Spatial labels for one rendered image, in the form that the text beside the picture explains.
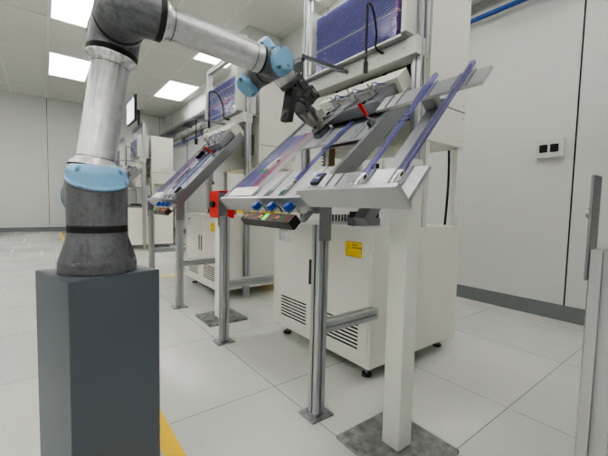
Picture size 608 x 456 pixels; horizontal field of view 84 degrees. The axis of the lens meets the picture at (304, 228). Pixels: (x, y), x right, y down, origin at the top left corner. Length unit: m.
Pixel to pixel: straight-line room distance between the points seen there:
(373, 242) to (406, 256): 0.38
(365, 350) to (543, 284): 1.65
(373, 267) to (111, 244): 0.90
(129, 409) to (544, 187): 2.58
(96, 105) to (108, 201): 0.28
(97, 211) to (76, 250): 0.09
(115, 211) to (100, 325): 0.23
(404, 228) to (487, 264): 1.99
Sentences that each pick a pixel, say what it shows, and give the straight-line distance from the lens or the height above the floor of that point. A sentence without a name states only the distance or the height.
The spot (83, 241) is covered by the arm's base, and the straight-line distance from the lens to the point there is 0.81.
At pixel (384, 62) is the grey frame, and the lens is 1.64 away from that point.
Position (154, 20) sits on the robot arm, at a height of 1.10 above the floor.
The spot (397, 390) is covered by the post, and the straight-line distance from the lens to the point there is 1.09.
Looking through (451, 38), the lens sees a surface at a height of 1.48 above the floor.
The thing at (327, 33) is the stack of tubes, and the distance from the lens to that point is 1.93.
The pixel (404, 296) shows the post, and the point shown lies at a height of 0.46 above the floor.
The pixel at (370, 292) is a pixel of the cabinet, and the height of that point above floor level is 0.37.
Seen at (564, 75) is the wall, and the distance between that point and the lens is 2.88.
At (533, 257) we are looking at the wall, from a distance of 2.80.
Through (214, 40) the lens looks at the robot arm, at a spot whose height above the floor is 1.11.
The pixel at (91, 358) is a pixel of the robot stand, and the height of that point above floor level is 0.39.
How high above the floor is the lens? 0.70
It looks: 4 degrees down
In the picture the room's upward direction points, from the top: 1 degrees clockwise
